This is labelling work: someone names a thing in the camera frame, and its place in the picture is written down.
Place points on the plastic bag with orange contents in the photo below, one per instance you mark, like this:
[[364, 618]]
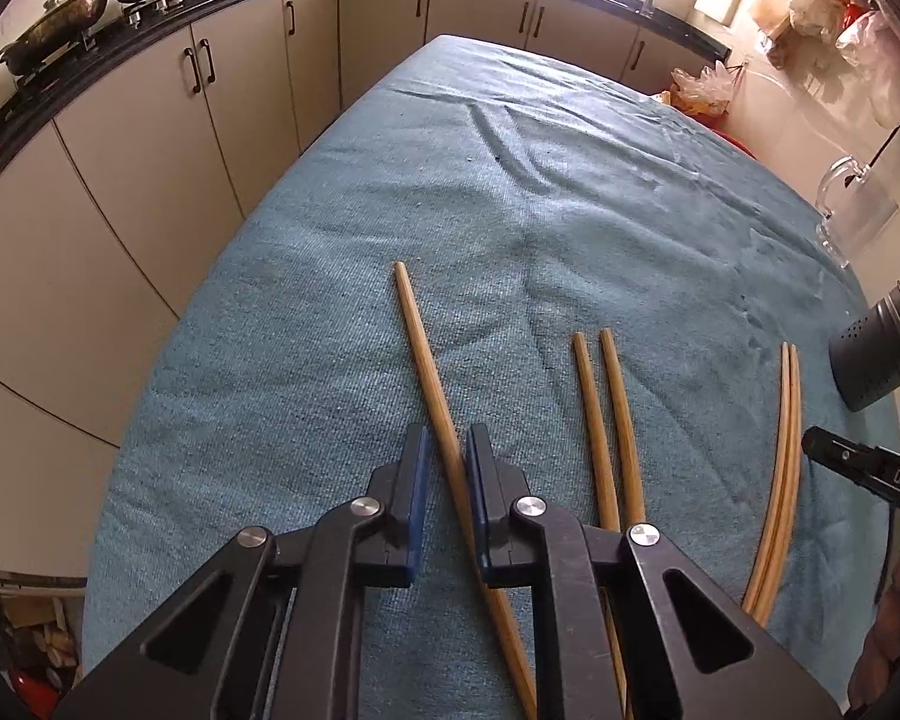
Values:
[[701, 94]]

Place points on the wooden chopstick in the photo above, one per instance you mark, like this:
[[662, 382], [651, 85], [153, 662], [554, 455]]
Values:
[[592, 420], [621, 420], [425, 360], [796, 405]]

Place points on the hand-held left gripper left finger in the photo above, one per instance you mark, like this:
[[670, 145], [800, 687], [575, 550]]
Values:
[[418, 495]]

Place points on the steel wok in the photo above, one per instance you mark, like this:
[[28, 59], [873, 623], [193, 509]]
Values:
[[52, 19]]

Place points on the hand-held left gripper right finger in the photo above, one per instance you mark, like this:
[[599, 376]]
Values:
[[474, 495]]

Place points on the dark grey perforated utensil holder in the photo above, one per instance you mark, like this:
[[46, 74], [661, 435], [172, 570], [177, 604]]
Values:
[[870, 360]]

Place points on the printed hanging plastic bag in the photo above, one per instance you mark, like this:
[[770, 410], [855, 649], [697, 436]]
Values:
[[784, 0]]

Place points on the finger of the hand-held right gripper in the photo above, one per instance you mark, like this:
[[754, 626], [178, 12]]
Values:
[[840, 448]]

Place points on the person's patterned brown clothing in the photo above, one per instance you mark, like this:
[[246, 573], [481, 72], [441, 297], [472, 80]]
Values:
[[896, 615]]

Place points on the white hanging plastic bags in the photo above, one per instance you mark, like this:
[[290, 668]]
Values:
[[870, 37]]

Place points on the clear glass mug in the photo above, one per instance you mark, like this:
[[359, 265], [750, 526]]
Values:
[[866, 210]]

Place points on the beige base cabinets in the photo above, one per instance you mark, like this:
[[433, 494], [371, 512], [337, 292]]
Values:
[[157, 165]]

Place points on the gas stove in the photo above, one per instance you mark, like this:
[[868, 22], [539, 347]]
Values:
[[142, 15]]

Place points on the blue table cloth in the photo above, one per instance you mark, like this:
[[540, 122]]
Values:
[[495, 202]]

